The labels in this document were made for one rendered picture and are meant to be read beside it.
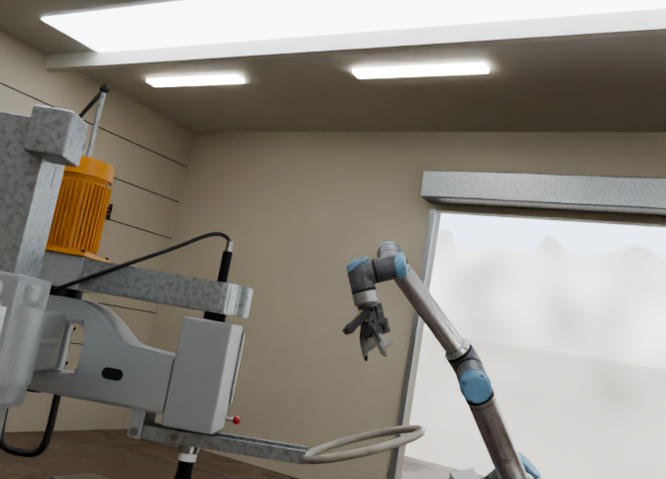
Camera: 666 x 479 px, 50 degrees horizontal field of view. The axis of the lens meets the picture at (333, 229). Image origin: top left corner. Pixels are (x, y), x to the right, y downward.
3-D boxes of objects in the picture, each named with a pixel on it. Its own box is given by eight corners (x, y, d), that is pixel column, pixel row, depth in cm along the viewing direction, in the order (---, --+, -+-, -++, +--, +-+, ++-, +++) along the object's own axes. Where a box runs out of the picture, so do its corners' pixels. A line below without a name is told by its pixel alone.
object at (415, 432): (293, 472, 247) (291, 464, 247) (306, 452, 295) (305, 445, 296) (431, 441, 246) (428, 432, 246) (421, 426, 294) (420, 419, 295)
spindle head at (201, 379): (117, 425, 267) (142, 307, 274) (136, 419, 288) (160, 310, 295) (209, 443, 263) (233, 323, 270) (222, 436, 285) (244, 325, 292)
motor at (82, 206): (16, 244, 278) (40, 147, 284) (52, 255, 308) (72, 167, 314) (84, 256, 275) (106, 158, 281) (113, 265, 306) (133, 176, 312)
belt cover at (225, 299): (0, 286, 277) (10, 244, 279) (31, 291, 302) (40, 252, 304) (239, 327, 268) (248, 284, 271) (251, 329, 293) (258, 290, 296)
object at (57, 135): (46, 150, 208) (57, 102, 211) (7, 149, 217) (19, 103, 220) (98, 171, 226) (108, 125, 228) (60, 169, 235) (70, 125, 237)
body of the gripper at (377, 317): (390, 333, 258) (384, 300, 260) (371, 337, 254) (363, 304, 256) (381, 335, 264) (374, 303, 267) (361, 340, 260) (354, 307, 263)
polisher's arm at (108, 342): (-10, 412, 271) (21, 285, 279) (20, 407, 294) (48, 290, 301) (175, 447, 265) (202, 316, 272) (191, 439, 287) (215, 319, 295)
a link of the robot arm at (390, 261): (402, 246, 267) (370, 253, 268) (404, 256, 256) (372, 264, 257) (407, 269, 269) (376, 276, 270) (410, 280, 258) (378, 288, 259)
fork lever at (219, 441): (122, 436, 267) (125, 423, 268) (139, 431, 286) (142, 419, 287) (303, 466, 261) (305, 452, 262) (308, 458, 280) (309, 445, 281)
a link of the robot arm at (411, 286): (484, 360, 294) (393, 233, 278) (491, 375, 282) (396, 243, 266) (461, 374, 296) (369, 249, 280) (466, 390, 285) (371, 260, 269)
